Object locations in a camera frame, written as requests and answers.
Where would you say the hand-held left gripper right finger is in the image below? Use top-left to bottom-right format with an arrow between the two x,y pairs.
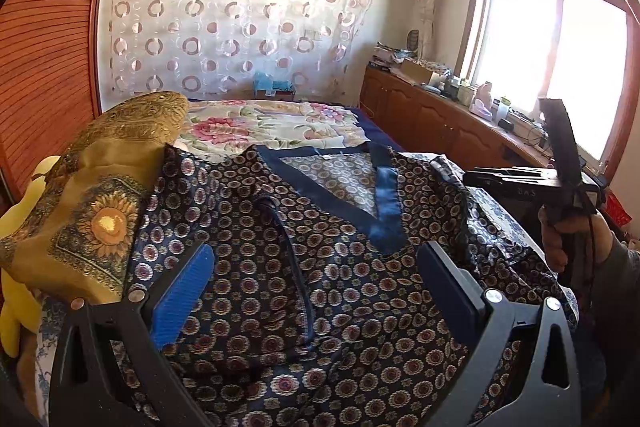
417,241 -> 583,427

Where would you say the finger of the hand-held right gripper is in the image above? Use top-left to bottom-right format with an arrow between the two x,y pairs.
462,166 -> 544,182
467,181 -> 546,204

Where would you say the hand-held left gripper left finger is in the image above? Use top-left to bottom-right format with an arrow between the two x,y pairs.
49,243 -> 216,427

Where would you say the navy patterned satin pajama top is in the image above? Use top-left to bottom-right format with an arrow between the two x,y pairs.
112,142 -> 581,427

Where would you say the person's right forearm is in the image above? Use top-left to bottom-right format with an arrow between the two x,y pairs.
575,232 -> 640,360

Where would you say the person's right hand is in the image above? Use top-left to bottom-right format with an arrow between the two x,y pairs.
539,202 -> 614,277

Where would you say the blue white floral sheet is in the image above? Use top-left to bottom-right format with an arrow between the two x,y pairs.
407,151 -> 548,258

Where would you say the grey device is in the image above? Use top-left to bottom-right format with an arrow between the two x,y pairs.
499,111 -> 540,138

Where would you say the red paper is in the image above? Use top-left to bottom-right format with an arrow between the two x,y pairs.
602,196 -> 635,229

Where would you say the wooden cabinet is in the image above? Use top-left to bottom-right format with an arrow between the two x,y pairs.
359,66 -> 557,175

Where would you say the window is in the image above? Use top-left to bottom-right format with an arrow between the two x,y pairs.
457,0 -> 637,170

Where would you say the gold sunflower pillow cloth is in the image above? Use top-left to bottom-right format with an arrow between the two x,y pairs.
0,91 -> 191,305

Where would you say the navy bed sheet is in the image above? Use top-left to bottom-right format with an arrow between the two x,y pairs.
350,106 -> 408,154

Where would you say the cardboard box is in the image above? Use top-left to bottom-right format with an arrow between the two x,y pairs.
399,58 -> 442,86

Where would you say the stack of papers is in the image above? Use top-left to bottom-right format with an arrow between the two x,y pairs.
370,41 -> 417,74

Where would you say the yellow plush toy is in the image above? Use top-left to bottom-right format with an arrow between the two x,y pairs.
0,156 -> 62,358

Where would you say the pink floral quilt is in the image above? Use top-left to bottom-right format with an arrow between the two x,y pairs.
172,99 -> 373,160

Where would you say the blue box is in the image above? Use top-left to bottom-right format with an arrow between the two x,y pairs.
251,71 -> 296,98

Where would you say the wooden headboard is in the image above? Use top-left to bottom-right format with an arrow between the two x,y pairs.
0,0 -> 126,212

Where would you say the sheer curtain with circles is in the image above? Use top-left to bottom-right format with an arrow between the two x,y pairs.
107,0 -> 375,102

